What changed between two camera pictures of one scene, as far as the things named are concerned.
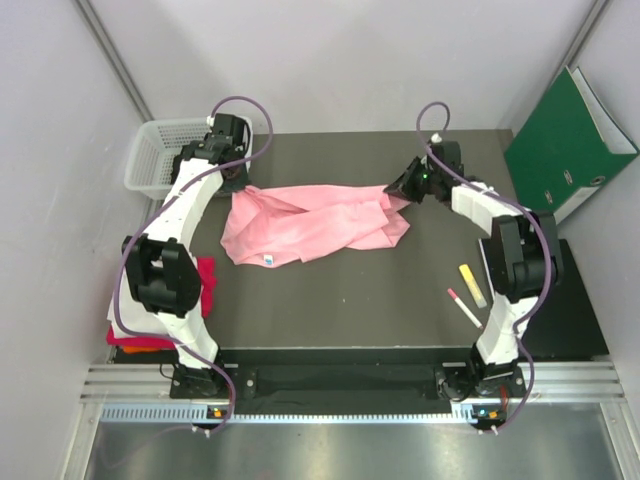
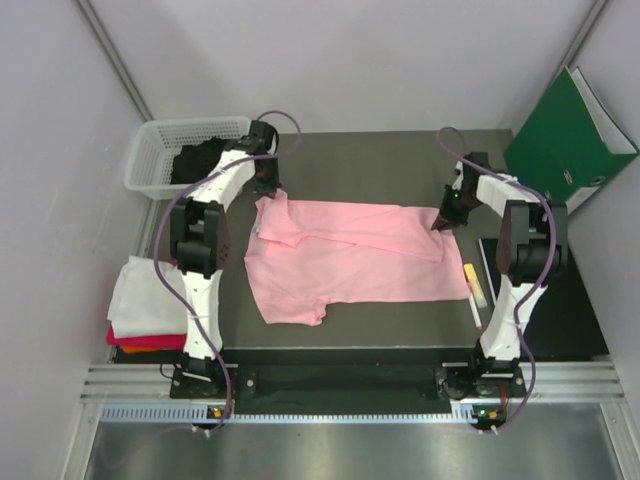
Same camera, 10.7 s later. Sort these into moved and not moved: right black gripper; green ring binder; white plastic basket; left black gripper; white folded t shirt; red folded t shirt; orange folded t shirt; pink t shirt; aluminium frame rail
Moved: right black gripper; pink t shirt; left black gripper
Not moved: white folded t shirt; white plastic basket; red folded t shirt; aluminium frame rail; orange folded t shirt; green ring binder
